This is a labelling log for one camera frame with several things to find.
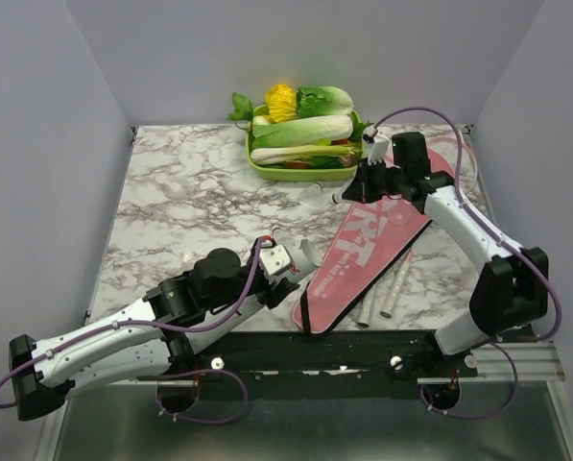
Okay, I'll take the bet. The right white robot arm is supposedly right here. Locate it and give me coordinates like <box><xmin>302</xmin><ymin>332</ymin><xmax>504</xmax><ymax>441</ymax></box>
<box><xmin>338</xmin><ymin>128</ymin><xmax>548</xmax><ymax>356</ymax></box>

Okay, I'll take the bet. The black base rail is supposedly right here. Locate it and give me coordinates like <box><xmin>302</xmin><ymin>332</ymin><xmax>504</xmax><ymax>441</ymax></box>
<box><xmin>168</xmin><ymin>330</ymin><xmax>478</xmax><ymax>400</ymax></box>

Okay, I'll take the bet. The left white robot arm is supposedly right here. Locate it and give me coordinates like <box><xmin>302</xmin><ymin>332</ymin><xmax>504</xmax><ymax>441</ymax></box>
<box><xmin>10</xmin><ymin>240</ymin><xmax>321</xmax><ymax>421</ymax></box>

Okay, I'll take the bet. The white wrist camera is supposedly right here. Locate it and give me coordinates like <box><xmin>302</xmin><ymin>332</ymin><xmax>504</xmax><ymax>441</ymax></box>
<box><xmin>259</xmin><ymin>244</ymin><xmax>293</xmax><ymax>279</ymax></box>
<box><xmin>362</xmin><ymin>126</ymin><xmax>391</xmax><ymax>165</ymax></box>

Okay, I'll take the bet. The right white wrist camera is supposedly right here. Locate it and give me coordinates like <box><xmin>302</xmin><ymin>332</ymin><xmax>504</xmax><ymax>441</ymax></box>
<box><xmin>362</xmin><ymin>126</ymin><xmax>391</xmax><ymax>165</ymax></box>

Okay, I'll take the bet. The green vegetable basket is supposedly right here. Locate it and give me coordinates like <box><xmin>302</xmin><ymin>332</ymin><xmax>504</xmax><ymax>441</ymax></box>
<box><xmin>246</xmin><ymin>105</ymin><xmax>367</xmax><ymax>182</ymax></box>

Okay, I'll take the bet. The pink racket bag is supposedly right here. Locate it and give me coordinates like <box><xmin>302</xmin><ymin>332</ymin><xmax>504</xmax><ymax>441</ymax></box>
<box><xmin>292</xmin><ymin>143</ymin><xmax>456</xmax><ymax>336</ymax></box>

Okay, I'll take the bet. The white green celery stalk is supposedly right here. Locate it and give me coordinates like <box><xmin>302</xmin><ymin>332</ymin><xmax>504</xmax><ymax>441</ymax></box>
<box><xmin>250</xmin><ymin>144</ymin><xmax>362</xmax><ymax>166</ymax></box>

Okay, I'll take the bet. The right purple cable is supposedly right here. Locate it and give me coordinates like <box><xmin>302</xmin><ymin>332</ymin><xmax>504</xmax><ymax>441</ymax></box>
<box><xmin>365</xmin><ymin>105</ymin><xmax>563</xmax><ymax>419</ymax></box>

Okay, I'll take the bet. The white shuttlecock tube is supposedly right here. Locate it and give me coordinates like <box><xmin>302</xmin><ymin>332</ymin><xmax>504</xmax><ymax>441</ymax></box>
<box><xmin>186</xmin><ymin>229</ymin><xmax>322</xmax><ymax>354</ymax></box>

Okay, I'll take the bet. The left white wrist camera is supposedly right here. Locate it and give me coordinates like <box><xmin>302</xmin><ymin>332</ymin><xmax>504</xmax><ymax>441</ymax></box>
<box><xmin>259</xmin><ymin>244</ymin><xmax>293</xmax><ymax>279</ymax></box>

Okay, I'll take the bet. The white green napa cabbage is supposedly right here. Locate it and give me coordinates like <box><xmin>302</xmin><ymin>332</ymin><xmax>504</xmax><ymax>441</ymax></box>
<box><xmin>251</xmin><ymin>115</ymin><xmax>353</xmax><ymax>149</ymax></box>

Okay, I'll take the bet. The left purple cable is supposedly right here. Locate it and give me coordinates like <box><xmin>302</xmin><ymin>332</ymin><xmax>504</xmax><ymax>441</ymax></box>
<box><xmin>0</xmin><ymin>234</ymin><xmax>277</xmax><ymax>425</ymax></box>

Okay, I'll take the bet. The yellow leafy vegetable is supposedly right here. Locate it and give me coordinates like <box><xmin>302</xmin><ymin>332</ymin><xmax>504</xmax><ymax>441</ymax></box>
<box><xmin>265</xmin><ymin>84</ymin><xmax>297</xmax><ymax>123</ymax></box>

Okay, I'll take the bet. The dark green lettuce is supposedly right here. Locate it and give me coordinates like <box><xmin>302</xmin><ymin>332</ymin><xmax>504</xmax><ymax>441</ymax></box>
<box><xmin>296</xmin><ymin>86</ymin><xmax>354</xmax><ymax>118</ymax></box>

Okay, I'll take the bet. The purple cable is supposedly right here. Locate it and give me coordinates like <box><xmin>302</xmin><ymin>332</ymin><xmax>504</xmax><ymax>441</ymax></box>
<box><xmin>0</xmin><ymin>234</ymin><xmax>277</xmax><ymax>425</ymax></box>
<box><xmin>365</xmin><ymin>105</ymin><xmax>563</xmax><ymax>419</ymax></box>

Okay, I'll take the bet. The white shuttlecock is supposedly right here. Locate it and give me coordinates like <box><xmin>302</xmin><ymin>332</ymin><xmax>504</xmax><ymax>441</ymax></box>
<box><xmin>298</xmin><ymin>182</ymin><xmax>322</xmax><ymax>200</ymax></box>
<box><xmin>331</xmin><ymin>192</ymin><xmax>346</xmax><ymax>205</ymax></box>

